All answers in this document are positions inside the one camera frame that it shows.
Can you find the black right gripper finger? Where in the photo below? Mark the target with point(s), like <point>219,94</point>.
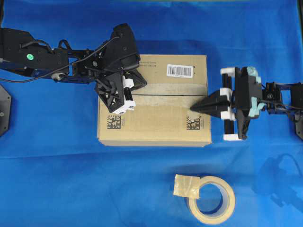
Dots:
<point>219,111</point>
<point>221,97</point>

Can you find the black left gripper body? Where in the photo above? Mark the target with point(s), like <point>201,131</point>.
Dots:
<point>115,92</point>

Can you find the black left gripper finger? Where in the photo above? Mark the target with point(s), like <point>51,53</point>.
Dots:
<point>138,79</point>

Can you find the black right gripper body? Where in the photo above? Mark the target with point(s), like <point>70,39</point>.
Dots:
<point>243,90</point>

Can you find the brown cardboard box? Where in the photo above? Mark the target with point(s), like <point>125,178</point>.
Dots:
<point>162,116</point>

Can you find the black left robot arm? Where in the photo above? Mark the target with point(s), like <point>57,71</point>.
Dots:
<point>22,54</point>

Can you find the white barcode label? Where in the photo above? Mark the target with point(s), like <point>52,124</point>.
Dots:
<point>179,71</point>

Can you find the beige packing tape roll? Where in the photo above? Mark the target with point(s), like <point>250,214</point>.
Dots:
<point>210,199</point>

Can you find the blue table cloth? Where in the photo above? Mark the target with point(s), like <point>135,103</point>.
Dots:
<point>55,173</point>

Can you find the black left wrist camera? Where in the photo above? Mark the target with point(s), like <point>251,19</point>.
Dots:
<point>121,54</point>

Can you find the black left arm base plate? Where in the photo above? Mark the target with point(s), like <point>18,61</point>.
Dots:
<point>5,106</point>

